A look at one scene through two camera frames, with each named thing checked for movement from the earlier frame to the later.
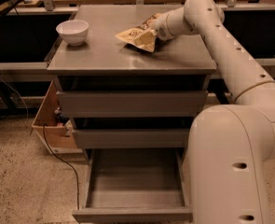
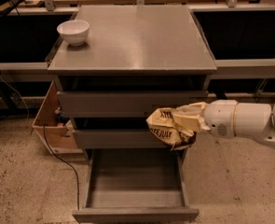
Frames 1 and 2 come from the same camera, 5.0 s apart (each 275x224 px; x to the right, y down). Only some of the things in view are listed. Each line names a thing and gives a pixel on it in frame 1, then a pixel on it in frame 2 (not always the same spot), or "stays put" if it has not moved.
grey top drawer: (131, 104) stays put
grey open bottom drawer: (136, 186) stays put
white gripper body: (160, 28) to (219, 118)
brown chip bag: (143, 35) to (166, 129)
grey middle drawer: (131, 138) stays put
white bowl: (74, 31) stays put
